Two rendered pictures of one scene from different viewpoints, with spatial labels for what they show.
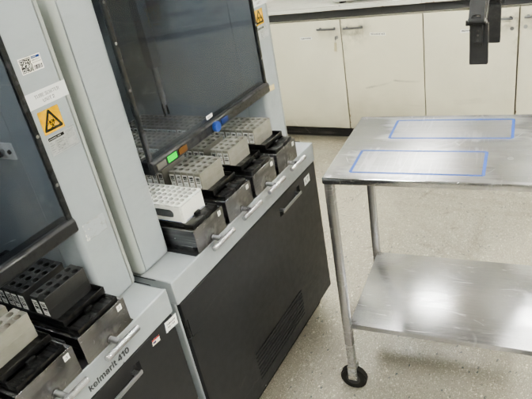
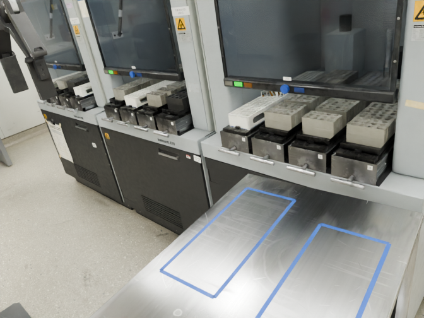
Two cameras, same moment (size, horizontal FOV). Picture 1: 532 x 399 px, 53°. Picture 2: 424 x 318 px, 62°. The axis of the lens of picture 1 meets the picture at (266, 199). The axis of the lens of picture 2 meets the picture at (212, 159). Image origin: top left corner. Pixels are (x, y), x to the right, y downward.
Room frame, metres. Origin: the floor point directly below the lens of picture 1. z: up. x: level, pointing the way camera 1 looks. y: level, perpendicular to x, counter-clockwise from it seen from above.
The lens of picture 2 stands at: (1.43, -1.04, 1.34)
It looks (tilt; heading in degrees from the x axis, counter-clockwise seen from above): 27 degrees down; 103
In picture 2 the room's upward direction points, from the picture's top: 10 degrees counter-clockwise
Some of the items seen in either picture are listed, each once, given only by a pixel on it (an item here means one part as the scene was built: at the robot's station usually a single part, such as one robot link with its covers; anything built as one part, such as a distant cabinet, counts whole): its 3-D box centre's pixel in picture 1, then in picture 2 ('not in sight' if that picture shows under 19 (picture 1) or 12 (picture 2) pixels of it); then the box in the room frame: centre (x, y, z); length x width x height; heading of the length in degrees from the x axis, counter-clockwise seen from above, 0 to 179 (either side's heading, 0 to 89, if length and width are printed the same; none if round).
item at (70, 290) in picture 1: (66, 293); (176, 103); (0.96, 0.45, 0.85); 0.12 x 0.02 x 0.06; 147
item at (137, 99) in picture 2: not in sight; (153, 94); (0.76, 0.70, 0.83); 0.30 x 0.10 x 0.06; 56
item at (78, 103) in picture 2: not in sight; (118, 88); (0.37, 1.13, 0.78); 0.73 x 0.14 x 0.09; 56
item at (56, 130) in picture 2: not in sight; (58, 141); (-0.22, 1.12, 0.43); 0.27 x 0.02 x 0.36; 146
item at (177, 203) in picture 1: (150, 202); (260, 110); (1.34, 0.31, 0.83); 0.30 x 0.10 x 0.06; 56
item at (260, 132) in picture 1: (260, 132); (365, 134); (1.67, -0.02, 0.85); 0.12 x 0.02 x 0.06; 145
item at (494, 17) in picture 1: (492, 24); (41, 79); (1.02, -0.48, 1.22); 0.03 x 0.01 x 0.07; 56
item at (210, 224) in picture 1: (121, 213); (279, 111); (1.42, 0.42, 0.78); 0.73 x 0.14 x 0.09; 56
